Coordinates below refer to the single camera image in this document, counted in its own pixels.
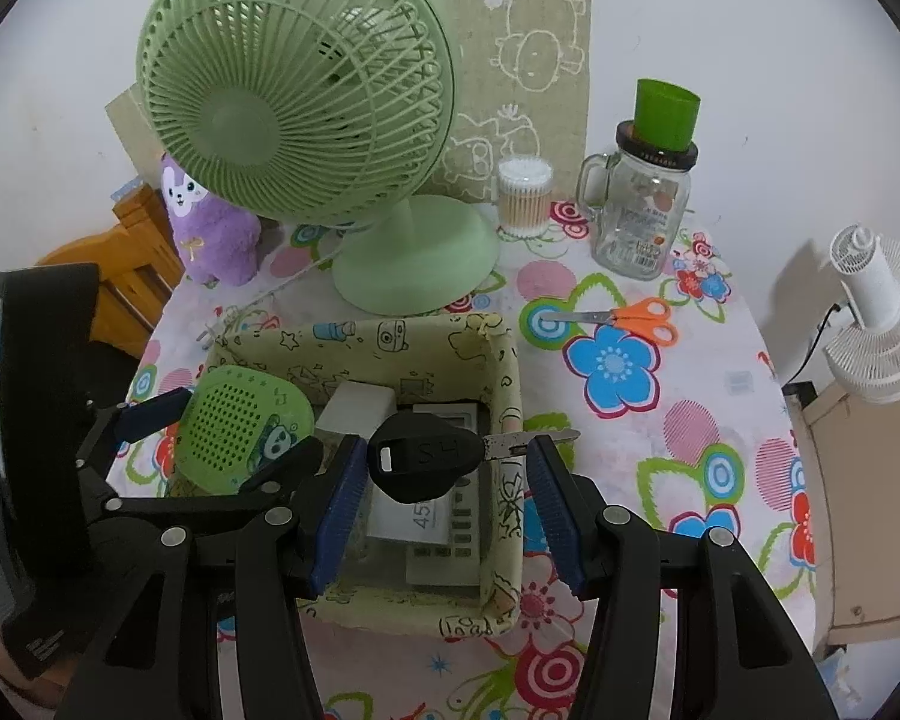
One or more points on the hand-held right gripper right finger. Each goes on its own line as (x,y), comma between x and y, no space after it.
(555,517)

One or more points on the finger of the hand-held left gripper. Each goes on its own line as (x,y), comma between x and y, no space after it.
(270,476)
(154,412)

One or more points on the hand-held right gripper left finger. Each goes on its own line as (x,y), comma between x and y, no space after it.
(337,517)

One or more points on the green square panda device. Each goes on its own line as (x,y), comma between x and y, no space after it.
(225,420)

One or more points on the white charger block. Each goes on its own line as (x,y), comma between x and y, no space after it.
(420,517)

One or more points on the white remote control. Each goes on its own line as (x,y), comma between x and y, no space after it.
(465,525)

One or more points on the black-headed key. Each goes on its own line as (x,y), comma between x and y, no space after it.
(420,457)

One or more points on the small white plug adapter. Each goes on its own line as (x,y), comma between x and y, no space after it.
(356,409)

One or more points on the yellow-green printed storage box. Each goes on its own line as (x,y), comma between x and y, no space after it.
(420,341)

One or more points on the person's left forearm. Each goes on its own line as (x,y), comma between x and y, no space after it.
(7,667)

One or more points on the floral tablecloth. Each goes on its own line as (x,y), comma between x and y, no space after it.
(607,435)

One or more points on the purple plush toy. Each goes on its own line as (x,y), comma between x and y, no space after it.
(210,240)

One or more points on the green desk fan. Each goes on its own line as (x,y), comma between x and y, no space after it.
(247,127)

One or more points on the glass mug with green lid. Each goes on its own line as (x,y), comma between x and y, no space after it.
(637,225)

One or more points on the beige cabinet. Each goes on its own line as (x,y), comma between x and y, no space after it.
(870,502)

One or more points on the cotton swab container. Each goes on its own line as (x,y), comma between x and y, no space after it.
(525,199)

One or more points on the white standing fan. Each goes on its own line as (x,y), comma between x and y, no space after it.
(870,292)

